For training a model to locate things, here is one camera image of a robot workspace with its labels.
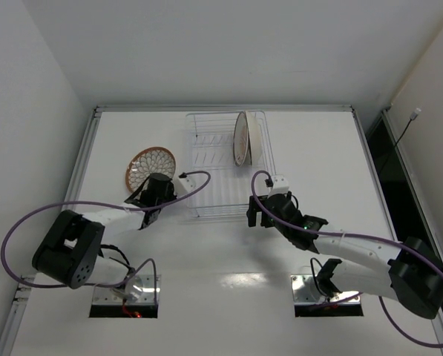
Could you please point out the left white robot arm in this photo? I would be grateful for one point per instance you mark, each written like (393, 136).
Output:
(69, 250)

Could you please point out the metal base plate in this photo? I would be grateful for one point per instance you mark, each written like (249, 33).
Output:
(305, 293)
(142, 290)

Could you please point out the floral orange-rim plate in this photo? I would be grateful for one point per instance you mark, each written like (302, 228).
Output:
(151, 160)
(255, 143)

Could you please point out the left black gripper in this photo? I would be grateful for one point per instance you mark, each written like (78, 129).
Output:
(138, 198)

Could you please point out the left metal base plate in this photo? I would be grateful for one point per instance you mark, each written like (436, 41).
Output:
(142, 290)

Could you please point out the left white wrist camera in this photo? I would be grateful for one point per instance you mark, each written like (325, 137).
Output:
(184, 184)

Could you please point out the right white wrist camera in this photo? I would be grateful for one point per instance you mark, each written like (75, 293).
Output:
(277, 184)

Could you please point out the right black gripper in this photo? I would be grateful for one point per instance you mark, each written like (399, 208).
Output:
(258, 213)

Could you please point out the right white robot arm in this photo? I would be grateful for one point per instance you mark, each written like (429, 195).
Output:
(408, 272)

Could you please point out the sunburst pattern plate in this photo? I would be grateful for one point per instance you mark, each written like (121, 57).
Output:
(241, 140)

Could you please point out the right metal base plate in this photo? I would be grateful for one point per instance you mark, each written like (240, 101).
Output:
(305, 293)

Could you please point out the black cable white plug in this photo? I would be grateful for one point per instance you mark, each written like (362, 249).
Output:
(413, 116)

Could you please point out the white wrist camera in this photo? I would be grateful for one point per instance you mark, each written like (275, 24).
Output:
(184, 184)
(277, 184)

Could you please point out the white wire dish rack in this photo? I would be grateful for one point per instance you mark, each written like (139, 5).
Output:
(210, 148)

